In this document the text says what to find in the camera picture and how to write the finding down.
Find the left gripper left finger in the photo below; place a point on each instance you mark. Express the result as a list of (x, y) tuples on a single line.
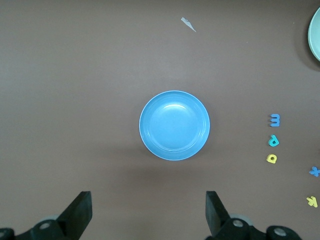
[(77, 215)]

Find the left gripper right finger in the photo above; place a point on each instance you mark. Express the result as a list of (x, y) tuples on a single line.
[(216, 215)]

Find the yellow foam letter d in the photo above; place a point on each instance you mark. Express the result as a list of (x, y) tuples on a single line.
[(268, 159)]

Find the teal foam letter p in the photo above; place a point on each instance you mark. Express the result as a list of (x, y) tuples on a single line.
[(270, 142)]

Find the blue foam letter E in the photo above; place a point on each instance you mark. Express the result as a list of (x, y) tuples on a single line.
[(277, 120)]

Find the yellow foam letter k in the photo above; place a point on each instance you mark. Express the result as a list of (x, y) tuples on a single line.
[(312, 202)]

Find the blue plate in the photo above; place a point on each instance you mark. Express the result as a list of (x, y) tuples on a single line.
[(174, 125)]

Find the blue foam letter x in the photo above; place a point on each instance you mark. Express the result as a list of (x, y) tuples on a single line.
[(315, 172)]

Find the white paper scrap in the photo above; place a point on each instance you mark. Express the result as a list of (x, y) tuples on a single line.
[(188, 23)]

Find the pale green plate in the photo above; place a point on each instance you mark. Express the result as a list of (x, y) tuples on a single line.
[(315, 35)]

